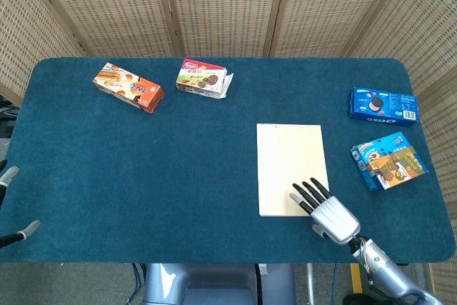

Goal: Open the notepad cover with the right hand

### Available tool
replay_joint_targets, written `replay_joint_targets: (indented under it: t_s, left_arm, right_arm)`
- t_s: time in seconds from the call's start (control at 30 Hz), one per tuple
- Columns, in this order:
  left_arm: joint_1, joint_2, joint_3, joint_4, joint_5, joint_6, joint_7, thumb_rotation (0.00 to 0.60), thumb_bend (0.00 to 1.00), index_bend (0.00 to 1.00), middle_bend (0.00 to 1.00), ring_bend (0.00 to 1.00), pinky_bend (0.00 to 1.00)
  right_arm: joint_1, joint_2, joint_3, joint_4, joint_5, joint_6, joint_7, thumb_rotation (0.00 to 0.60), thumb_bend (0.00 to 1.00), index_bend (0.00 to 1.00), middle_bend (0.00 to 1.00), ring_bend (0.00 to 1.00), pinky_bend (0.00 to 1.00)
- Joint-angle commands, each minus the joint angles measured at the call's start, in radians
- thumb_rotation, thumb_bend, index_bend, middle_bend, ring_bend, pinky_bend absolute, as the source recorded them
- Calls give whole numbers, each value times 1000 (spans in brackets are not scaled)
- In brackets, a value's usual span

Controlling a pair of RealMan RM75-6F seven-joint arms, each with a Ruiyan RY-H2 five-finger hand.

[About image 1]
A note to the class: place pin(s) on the blue grey robot torso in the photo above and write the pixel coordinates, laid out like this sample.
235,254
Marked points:
214,283

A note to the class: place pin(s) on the black grey left robot hand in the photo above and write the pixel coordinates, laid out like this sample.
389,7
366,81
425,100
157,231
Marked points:
25,230

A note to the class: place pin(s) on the dark blue Oreo box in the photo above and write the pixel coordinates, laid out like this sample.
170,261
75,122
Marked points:
383,106

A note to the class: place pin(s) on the blue table cloth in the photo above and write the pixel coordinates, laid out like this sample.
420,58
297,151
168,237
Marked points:
160,176

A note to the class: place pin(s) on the yellow floor strip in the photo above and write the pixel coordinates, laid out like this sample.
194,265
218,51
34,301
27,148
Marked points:
356,278

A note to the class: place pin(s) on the red green wafer box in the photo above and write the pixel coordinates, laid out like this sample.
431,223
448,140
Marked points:
200,78

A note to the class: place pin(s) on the pale yellow lined notepad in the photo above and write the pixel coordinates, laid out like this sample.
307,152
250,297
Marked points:
289,162

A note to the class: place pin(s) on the woven bamboo folding screen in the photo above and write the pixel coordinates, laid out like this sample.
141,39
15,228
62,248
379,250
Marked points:
221,8

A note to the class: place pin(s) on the black equipment beside table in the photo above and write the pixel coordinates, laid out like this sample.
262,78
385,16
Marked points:
7,119

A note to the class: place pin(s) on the orange biscuit box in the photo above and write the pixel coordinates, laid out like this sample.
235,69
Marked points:
132,87

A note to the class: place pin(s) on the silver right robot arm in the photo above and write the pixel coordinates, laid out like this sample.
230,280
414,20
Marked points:
387,269

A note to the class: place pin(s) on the light blue cookie box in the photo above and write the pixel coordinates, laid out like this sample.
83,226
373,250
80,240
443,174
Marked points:
378,146

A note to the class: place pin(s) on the orange yellow snack box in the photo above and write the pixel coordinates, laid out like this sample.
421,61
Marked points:
403,165

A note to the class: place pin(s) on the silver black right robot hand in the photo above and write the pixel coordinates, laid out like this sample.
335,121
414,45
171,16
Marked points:
333,217

